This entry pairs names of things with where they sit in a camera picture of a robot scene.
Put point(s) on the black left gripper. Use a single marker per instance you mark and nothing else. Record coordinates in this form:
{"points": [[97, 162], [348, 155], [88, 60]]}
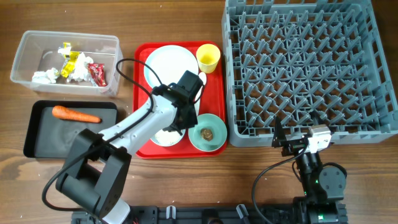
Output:
{"points": [[179, 123]]}

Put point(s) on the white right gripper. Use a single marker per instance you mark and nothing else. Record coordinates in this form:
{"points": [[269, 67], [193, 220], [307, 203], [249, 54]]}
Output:
{"points": [[279, 139]]}

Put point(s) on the light blue bowl with rice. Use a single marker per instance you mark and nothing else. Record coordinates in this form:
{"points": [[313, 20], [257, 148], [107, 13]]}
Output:
{"points": [[167, 138]]}

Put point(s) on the red snack wrapper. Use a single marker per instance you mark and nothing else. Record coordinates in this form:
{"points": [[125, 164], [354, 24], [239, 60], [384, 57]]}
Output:
{"points": [[97, 73]]}

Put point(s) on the orange carrot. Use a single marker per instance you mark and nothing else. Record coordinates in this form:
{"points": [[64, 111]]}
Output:
{"points": [[62, 112]]}

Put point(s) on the yellow snack wrapper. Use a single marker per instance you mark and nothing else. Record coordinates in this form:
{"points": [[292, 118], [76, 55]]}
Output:
{"points": [[70, 59]]}

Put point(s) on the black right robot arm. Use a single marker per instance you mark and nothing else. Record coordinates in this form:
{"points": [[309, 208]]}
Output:
{"points": [[323, 183]]}

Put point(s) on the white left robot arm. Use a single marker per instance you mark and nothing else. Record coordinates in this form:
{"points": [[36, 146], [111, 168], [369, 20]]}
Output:
{"points": [[95, 171]]}

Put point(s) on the grey dishwasher rack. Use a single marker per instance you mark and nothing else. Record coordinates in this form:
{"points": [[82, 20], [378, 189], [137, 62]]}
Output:
{"points": [[285, 59]]}

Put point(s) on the brown food scrap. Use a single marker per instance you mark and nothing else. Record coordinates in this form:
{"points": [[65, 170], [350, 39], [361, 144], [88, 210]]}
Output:
{"points": [[206, 134]]}

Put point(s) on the green bowl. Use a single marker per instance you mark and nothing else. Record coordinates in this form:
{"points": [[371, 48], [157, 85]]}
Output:
{"points": [[218, 128]]}

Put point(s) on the white plastic spoon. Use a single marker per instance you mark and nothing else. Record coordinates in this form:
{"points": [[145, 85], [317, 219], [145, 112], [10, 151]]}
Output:
{"points": [[203, 78]]}

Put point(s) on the large light blue plate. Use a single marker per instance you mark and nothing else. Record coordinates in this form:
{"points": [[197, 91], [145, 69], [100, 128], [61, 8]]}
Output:
{"points": [[170, 62]]}

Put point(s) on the red serving tray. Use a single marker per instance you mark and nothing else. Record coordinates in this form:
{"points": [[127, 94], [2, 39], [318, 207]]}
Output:
{"points": [[212, 102]]}

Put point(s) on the yellow plastic cup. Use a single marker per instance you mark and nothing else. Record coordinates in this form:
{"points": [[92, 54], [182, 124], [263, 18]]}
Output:
{"points": [[208, 56]]}

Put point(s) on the black plastic tray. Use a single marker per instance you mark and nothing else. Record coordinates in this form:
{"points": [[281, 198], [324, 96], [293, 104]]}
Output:
{"points": [[51, 138]]}

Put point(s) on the clear plastic bin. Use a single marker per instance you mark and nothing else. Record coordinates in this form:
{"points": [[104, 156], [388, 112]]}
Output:
{"points": [[38, 51]]}

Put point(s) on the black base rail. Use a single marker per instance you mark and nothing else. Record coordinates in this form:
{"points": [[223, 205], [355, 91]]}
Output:
{"points": [[239, 214]]}

